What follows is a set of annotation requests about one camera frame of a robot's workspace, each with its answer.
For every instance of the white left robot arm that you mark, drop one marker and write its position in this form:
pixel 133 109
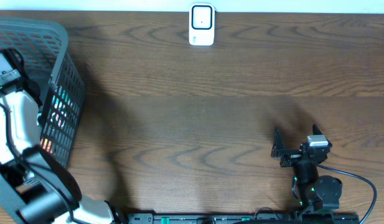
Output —
pixel 34 187

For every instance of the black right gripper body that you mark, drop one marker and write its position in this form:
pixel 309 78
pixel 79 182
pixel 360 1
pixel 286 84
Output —
pixel 292 157

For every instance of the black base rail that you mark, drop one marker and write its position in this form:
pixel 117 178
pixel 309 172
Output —
pixel 149 218

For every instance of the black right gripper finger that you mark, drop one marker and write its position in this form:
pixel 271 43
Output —
pixel 316 130
pixel 278 144

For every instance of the white barcode scanner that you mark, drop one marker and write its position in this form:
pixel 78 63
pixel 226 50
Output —
pixel 201 24

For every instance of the grey plastic mesh basket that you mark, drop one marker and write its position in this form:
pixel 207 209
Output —
pixel 43 46

